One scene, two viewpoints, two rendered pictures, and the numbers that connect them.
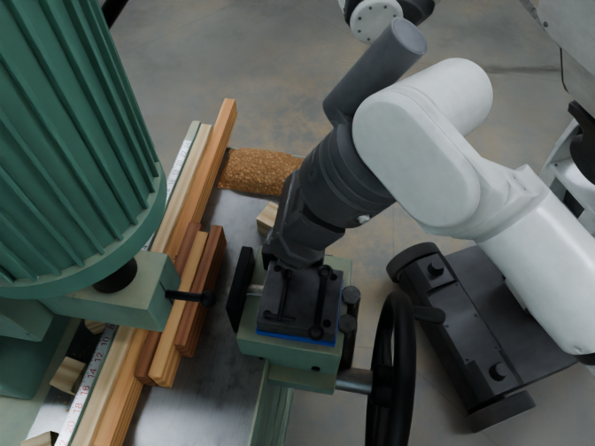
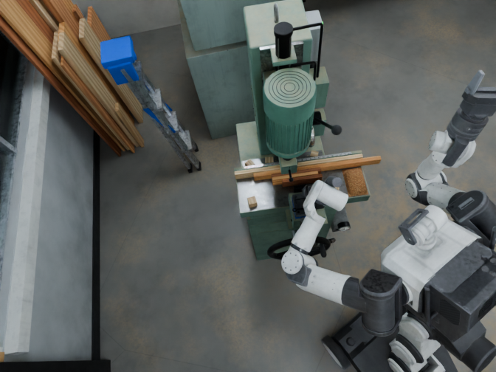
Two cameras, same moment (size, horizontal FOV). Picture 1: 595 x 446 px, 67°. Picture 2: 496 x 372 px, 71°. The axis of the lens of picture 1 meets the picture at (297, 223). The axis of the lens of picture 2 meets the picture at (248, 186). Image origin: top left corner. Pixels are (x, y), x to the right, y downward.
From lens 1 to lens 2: 1.03 m
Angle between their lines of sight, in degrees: 39
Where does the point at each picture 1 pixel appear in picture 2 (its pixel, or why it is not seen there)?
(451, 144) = (311, 196)
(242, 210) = not seen: hidden behind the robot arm
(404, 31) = (336, 180)
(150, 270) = (291, 163)
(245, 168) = (350, 175)
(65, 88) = (286, 136)
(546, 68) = not seen: outside the picture
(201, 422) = (267, 195)
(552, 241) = (305, 224)
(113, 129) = (291, 142)
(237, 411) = (272, 204)
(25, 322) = not seen: hidden behind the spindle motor
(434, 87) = (326, 190)
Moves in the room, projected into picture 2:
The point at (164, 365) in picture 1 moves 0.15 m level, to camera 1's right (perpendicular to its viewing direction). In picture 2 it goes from (275, 179) to (286, 208)
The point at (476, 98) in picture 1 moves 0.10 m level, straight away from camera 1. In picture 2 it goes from (334, 203) to (364, 207)
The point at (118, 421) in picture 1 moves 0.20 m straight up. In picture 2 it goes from (260, 176) to (257, 153)
